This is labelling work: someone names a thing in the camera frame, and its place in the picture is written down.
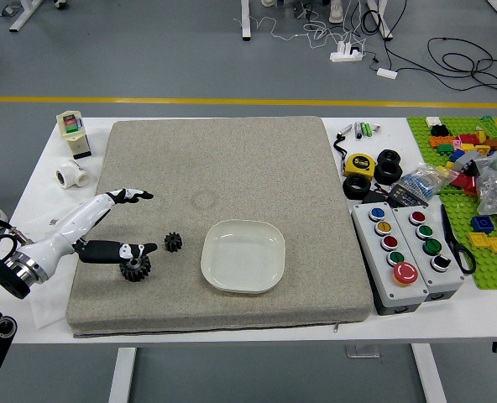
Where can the white power strip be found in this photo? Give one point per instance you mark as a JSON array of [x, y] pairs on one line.
[[347, 53]]

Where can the white table leg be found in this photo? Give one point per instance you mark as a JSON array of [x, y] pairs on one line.
[[430, 373], [121, 373]]

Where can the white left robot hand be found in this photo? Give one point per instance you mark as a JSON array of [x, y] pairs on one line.
[[64, 235]]

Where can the cream switch box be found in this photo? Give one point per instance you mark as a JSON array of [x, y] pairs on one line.
[[74, 138]]

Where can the grey toy brick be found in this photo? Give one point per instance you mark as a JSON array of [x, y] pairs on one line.
[[471, 158]]

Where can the yellow tape measure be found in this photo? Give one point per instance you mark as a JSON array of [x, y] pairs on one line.
[[359, 164]]

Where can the green brick baseplate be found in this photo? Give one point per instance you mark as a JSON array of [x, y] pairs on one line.
[[458, 214]]

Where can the white and black cylinder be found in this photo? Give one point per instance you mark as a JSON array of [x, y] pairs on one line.
[[358, 130]]

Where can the black flat module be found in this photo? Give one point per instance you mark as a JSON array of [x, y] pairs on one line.
[[374, 197]]

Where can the grey four-button control box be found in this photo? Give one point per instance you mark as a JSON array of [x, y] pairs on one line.
[[452, 279]]

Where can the small black gear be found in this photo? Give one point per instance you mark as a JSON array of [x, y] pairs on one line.
[[173, 242]]

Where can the white square dish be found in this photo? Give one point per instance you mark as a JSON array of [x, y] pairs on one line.
[[240, 256]]

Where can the plastic bag of metal nuts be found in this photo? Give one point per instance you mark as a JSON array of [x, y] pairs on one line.
[[494, 189]]

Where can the grey-brown mat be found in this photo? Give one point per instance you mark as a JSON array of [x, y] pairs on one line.
[[231, 168]]

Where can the green long toy plate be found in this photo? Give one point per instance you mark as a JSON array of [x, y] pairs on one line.
[[491, 126]]

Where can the black toy brick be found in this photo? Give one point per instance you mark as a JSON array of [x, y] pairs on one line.
[[439, 130]]

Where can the black rubber tyre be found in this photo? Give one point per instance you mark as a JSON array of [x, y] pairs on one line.
[[389, 173], [357, 187], [389, 155]]

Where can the red toy brick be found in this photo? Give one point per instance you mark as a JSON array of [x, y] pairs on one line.
[[462, 184]]

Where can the green battery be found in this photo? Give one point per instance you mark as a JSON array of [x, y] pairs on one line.
[[370, 129], [364, 129]]

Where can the green toy brick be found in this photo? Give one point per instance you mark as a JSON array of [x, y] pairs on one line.
[[444, 148]]

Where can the plastic bag of blue parts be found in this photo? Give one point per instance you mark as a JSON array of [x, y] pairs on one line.
[[416, 182]]

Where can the black scissors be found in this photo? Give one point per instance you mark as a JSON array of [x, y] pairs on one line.
[[449, 228]]

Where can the white power adapter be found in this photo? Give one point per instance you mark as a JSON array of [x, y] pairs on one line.
[[387, 73]]

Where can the blue square toy brick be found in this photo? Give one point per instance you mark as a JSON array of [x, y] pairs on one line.
[[483, 223]]

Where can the grey under-table bracket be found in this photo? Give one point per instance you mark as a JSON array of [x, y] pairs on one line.
[[362, 351]]

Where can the big black gear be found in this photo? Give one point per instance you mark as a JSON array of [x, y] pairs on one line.
[[141, 273]]

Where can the black digital meter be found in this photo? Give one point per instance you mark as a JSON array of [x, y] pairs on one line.
[[406, 196]]

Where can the grey five-button control box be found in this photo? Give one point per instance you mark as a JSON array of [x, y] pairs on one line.
[[383, 273]]

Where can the white toy brick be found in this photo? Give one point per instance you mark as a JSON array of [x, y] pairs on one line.
[[433, 121]]

